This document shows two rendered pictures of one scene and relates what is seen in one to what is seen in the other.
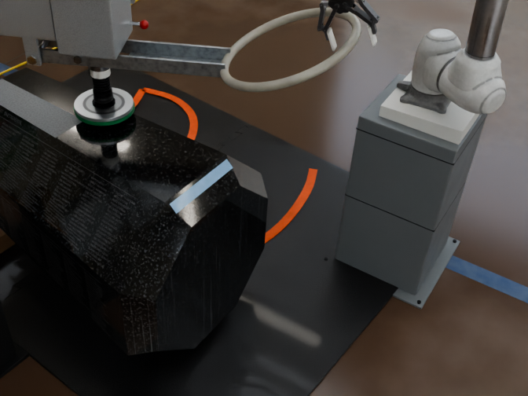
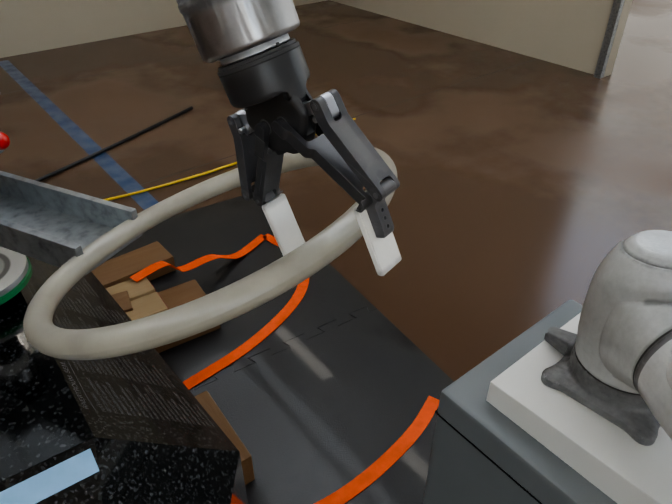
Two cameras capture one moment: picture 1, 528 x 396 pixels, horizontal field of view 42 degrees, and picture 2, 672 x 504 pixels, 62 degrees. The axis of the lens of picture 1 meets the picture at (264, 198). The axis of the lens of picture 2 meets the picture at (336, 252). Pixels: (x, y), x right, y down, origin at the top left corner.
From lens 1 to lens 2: 177 cm
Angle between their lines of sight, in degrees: 18
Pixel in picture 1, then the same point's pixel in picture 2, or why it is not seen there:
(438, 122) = (624, 474)
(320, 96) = (488, 280)
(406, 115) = (545, 425)
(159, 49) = (24, 192)
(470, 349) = not seen: outside the picture
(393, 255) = not seen: outside the picture
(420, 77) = (595, 343)
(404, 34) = (635, 211)
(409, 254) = not seen: outside the picture
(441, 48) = (659, 286)
